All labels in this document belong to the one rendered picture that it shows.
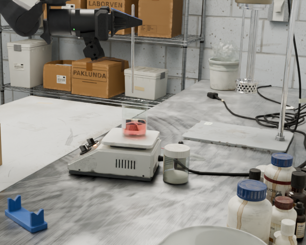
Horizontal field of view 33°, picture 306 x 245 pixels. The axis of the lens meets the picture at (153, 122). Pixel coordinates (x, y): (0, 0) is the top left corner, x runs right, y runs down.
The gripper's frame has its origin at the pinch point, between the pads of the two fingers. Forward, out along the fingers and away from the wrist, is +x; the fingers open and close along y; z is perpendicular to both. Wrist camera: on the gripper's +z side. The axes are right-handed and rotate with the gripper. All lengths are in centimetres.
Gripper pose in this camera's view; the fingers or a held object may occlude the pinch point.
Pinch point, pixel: (127, 22)
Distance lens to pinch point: 116.5
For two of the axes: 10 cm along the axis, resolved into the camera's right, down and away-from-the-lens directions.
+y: 0.6, 2.7, -9.6
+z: -0.1, 9.6, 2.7
